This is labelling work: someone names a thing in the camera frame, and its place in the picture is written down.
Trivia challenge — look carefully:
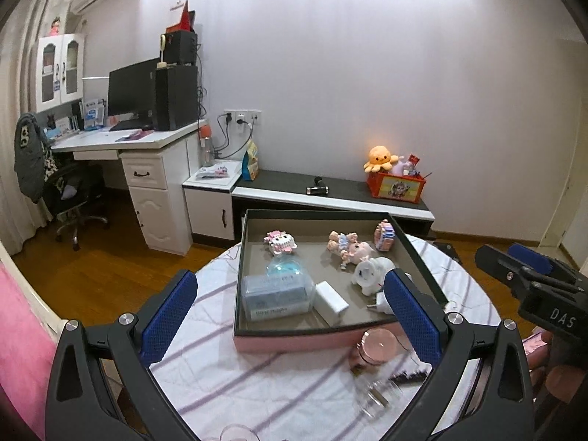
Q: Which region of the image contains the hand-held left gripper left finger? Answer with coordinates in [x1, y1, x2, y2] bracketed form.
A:
[45, 270, 199, 441]

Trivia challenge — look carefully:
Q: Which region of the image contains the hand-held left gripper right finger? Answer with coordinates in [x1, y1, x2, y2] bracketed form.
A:
[383, 269, 538, 441]

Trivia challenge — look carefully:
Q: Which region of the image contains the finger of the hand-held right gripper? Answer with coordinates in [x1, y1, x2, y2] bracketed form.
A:
[508, 243, 580, 279]
[474, 244, 576, 304]

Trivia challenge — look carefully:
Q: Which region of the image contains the white plug adapter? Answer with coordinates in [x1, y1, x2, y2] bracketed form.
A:
[366, 290, 396, 317]

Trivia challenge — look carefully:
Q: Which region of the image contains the pink lidded jar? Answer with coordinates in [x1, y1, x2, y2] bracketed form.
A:
[351, 328, 400, 370]

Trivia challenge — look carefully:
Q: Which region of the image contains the white animal toy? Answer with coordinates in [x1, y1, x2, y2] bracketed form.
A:
[351, 257, 397, 295]

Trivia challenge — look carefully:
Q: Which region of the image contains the white charger block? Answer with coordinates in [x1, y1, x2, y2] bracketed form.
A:
[313, 280, 351, 325]

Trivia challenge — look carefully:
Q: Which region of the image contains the pink striped block toy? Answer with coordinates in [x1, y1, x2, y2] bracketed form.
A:
[374, 219, 397, 252]

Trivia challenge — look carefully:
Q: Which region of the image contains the pink doll figure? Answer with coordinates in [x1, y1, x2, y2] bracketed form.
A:
[327, 231, 375, 269]

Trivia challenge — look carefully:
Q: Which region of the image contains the clear box of floss picks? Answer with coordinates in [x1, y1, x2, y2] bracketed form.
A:
[242, 273, 318, 325]

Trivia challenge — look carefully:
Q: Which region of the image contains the pink shallow box tray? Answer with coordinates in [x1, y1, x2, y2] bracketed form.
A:
[233, 209, 448, 354]

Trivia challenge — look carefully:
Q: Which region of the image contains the blue transparent dome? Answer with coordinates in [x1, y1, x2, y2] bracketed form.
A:
[265, 255, 308, 281]

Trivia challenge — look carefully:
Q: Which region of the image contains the pink white block toy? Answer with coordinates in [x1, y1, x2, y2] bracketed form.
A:
[263, 230, 297, 257]

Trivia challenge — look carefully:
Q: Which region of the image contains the pink printed quilt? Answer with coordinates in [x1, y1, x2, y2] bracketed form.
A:
[524, 331, 552, 365]

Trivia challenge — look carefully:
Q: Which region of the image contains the black hair clip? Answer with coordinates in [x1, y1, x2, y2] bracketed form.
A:
[388, 367, 430, 386]

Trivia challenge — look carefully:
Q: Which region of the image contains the black bathroom scale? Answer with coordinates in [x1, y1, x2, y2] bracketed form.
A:
[432, 241, 461, 263]

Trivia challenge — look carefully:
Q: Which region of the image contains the clear glass cup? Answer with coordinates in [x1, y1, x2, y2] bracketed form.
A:
[356, 374, 405, 419]
[219, 424, 258, 441]

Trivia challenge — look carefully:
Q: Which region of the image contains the white door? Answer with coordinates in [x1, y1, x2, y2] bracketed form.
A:
[539, 37, 588, 258]

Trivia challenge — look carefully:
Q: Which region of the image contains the white desk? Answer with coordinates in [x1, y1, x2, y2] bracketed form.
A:
[48, 119, 207, 255]

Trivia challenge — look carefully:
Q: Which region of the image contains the white side cabinet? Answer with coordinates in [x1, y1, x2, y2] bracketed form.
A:
[182, 158, 243, 242]

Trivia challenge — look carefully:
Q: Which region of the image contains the orange storage box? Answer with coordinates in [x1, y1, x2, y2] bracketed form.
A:
[366, 172, 427, 205]

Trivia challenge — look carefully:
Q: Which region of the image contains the pink bedsheet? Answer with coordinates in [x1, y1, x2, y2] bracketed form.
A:
[0, 257, 62, 423]

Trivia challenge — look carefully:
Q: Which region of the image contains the flat pink packet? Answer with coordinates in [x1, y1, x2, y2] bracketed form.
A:
[195, 165, 230, 180]

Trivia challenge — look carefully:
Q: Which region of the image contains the black office chair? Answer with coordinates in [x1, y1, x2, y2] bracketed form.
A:
[43, 163, 111, 251]

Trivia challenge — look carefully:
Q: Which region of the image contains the orange octopus plush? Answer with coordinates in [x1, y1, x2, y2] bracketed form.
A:
[363, 146, 405, 174]

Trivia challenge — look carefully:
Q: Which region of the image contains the blue snack bag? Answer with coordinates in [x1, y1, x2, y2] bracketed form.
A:
[241, 140, 260, 182]

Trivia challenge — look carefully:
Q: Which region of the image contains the orange capped bottle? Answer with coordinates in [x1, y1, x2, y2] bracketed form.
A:
[198, 124, 216, 168]

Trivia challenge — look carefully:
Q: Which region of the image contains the black white TV stand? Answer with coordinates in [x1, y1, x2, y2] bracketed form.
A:
[232, 169, 436, 242]

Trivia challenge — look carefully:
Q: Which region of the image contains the grey jacket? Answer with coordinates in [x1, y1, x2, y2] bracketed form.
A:
[14, 112, 49, 205]

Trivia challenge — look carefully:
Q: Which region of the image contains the blue white box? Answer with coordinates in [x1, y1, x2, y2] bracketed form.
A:
[83, 97, 106, 130]

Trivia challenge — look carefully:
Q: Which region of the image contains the black speaker tower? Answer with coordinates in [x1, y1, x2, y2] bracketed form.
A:
[155, 65, 199, 132]

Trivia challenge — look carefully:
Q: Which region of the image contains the black computer monitor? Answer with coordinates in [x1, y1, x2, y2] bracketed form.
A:
[107, 58, 159, 122]

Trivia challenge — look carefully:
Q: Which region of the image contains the black speaker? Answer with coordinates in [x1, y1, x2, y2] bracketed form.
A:
[164, 31, 198, 66]

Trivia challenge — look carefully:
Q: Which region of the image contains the white glass-door cabinet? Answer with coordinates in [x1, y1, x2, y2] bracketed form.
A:
[30, 33, 86, 113]

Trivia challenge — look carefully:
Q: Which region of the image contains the red triangular ornament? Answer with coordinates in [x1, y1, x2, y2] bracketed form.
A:
[166, 1, 196, 34]

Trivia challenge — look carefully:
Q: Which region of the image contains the cream curtain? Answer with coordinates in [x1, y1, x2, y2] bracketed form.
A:
[0, 0, 69, 258]

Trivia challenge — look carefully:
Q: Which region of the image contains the white bed frame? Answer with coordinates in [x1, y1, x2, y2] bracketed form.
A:
[0, 239, 61, 328]

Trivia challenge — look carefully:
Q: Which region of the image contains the black power cable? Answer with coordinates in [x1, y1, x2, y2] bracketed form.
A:
[214, 117, 254, 159]

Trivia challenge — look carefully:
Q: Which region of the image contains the white wall outlet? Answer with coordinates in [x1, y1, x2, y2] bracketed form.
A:
[223, 109, 262, 126]

